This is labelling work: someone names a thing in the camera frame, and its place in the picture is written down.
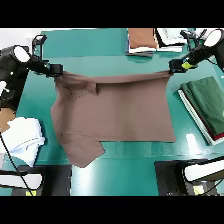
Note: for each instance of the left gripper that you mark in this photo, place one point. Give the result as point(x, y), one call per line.
point(55, 69)

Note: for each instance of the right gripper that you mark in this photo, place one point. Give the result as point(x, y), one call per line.
point(178, 66)

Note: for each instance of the brown T-shirt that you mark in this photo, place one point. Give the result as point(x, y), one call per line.
point(113, 110)

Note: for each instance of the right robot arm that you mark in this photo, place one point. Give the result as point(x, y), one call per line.
point(208, 43)

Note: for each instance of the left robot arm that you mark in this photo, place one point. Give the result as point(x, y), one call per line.
point(11, 71)

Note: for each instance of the green garment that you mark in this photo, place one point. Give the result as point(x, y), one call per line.
point(208, 100)

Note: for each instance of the orange-brown garment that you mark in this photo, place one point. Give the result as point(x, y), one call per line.
point(141, 38)

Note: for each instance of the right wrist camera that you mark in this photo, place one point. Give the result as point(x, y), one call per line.
point(188, 36)

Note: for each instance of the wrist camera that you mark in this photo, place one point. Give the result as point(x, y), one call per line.
point(188, 36)
point(39, 41)

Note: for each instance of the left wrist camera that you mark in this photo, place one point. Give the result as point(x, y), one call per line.
point(39, 41)

